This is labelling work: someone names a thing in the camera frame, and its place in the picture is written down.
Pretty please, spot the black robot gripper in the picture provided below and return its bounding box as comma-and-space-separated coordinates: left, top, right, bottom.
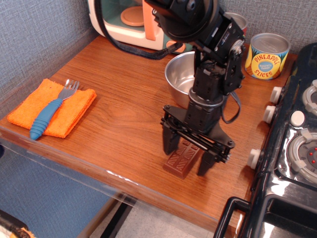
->
161, 96, 235, 176

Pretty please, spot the brown chocolate bar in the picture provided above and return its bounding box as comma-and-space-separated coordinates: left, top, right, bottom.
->
163, 139, 203, 179

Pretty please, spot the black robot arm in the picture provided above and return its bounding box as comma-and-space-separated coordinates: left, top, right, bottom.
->
149, 0, 245, 176

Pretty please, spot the silver metal pan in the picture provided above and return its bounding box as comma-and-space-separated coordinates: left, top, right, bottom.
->
164, 51, 227, 110

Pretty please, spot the white stove knob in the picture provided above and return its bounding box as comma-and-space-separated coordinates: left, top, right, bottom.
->
263, 106, 276, 124
270, 87, 283, 104
247, 149, 261, 170

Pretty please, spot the black toy stove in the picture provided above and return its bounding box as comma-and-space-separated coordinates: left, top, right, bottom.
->
214, 43, 317, 238

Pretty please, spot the pineapple slices can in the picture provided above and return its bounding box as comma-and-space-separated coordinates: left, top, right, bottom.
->
245, 33, 291, 80

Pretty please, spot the tomato sauce can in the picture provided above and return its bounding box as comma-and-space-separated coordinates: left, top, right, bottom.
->
225, 12, 248, 36

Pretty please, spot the teal toy microwave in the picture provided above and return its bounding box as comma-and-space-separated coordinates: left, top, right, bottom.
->
87, 0, 186, 55

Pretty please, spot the orange folded cloth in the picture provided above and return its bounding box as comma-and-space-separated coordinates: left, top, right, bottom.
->
7, 79, 97, 140

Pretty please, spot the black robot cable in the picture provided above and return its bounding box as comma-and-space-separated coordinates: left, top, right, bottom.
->
94, 0, 184, 60

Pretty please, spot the blue handled fork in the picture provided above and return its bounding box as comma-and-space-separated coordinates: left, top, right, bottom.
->
30, 79, 80, 140

